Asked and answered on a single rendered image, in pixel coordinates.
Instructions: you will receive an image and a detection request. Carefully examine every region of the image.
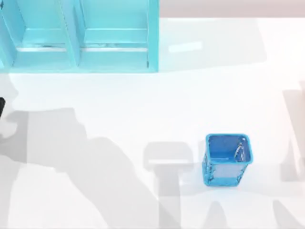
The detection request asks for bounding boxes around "light blue rack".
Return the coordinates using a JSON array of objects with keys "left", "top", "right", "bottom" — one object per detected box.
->
[{"left": 0, "top": 0, "right": 160, "bottom": 73}]

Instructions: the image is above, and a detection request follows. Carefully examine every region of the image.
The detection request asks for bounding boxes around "blue square basket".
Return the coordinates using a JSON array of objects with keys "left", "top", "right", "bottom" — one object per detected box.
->
[{"left": 202, "top": 133, "right": 254, "bottom": 187}]

